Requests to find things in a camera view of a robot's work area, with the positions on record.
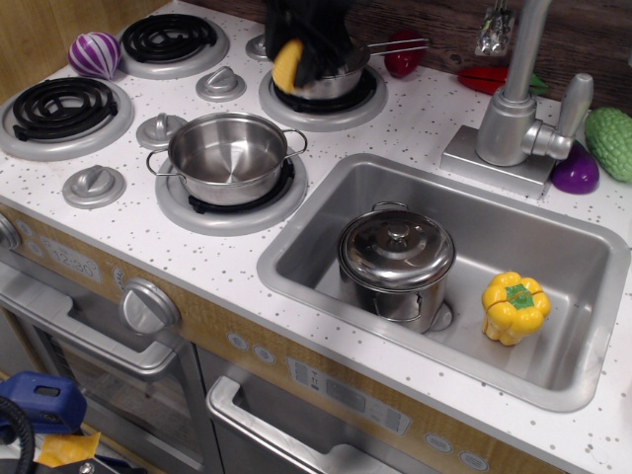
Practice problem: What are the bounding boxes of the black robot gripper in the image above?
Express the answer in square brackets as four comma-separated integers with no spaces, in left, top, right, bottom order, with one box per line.
[265,0,354,88]

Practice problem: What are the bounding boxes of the yellow toy corn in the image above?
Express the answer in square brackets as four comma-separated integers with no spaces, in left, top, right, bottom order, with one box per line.
[272,39,303,94]

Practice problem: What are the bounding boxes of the silver stove knob top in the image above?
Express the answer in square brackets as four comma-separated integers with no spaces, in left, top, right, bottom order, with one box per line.
[245,34,270,61]

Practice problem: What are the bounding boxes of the silver stove knob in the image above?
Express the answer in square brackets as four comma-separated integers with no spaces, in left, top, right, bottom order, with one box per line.
[136,113,188,150]
[62,165,126,209]
[245,34,270,61]
[196,66,247,103]

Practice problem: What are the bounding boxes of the back right stove burner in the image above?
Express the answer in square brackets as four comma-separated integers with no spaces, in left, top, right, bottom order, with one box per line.
[259,66,387,132]

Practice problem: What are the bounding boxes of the stove burner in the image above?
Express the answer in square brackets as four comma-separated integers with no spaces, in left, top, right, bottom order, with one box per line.
[155,156,308,237]
[259,66,387,132]

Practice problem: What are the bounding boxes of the silver stove knob back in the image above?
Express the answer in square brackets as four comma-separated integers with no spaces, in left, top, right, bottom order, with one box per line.
[196,66,247,103]

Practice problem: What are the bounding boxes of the open steel pot on stove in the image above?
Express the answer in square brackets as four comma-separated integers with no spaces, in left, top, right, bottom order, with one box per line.
[150,113,308,206]

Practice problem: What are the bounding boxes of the silver stove knob middle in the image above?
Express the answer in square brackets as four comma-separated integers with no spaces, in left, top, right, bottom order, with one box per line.
[136,113,188,150]

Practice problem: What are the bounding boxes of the front right stove burner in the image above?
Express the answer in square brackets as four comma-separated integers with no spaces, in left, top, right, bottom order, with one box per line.
[155,156,308,237]

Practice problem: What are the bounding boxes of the silver stove knob front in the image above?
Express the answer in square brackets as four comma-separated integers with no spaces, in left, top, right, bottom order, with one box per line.
[62,165,126,209]

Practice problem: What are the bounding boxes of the steel saucepan with lid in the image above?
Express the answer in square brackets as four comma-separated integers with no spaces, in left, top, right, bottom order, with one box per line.
[275,39,430,100]

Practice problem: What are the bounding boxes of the dark red toy vegetable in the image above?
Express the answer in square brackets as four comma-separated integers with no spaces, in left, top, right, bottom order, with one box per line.
[384,30,426,79]

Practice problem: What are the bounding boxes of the back left black burner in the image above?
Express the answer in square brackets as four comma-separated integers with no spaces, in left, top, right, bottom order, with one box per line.
[118,14,229,80]

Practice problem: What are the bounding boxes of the black burner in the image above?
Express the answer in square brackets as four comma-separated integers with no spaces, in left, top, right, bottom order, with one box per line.
[118,14,229,80]
[1,77,134,162]

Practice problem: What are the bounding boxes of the red toy chili pepper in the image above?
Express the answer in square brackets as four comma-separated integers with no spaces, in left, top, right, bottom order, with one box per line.
[457,66,549,95]

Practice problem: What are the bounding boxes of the purple white striped toy onion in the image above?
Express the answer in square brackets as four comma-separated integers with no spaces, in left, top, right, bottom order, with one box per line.
[67,32,121,80]

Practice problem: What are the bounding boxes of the hanging silver utensils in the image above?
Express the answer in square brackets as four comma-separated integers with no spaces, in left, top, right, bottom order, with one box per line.
[475,0,515,57]

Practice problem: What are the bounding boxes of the lidded steel pot in sink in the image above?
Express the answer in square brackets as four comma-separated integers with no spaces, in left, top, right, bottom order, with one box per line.
[337,201,456,334]

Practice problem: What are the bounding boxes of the silver toy faucet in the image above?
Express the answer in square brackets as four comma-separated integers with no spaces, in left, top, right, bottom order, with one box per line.
[440,1,593,198]

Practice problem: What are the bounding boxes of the front left black burner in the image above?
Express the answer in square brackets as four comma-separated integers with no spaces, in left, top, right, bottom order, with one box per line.
[1,77,134,162]

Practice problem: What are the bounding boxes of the large silver oven dial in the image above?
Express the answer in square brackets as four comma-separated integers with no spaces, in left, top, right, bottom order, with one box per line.
[118,277,181,335]

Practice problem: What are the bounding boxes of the purple toy eggplant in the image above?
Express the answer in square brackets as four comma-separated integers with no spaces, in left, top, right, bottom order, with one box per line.
[551,141,599,195]

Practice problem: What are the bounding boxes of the green bumpy toy gourd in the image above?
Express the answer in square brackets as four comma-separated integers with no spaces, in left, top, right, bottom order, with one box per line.
[585,108,631,183]

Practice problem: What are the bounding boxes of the yellow toy bell pepper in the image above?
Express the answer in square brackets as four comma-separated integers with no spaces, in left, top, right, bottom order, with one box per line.
[482,272,551,347]

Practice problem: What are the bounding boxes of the small silver dial left edge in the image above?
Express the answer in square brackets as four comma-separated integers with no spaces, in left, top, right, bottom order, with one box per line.
[0,214,22,250]

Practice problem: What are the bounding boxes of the silver sink basin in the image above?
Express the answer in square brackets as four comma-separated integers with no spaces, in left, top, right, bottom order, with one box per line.
[257,153,630,412]

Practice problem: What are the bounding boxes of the blue clamp tool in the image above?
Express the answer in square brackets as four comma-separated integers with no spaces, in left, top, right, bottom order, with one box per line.
[1,371,87,435]

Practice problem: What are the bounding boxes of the yellow tape piece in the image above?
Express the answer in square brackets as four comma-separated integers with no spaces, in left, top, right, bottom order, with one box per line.
[36,433,101,468]

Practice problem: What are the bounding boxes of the silver dishwasher door handle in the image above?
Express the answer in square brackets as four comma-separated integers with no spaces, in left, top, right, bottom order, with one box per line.
[206,376,398,473]

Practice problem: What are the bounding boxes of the silver oven door handle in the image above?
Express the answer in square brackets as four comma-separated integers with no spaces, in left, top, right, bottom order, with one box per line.
[1,264,178,381]

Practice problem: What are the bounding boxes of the black cable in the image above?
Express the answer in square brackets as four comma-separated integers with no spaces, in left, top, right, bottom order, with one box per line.
[0,394,37,474]

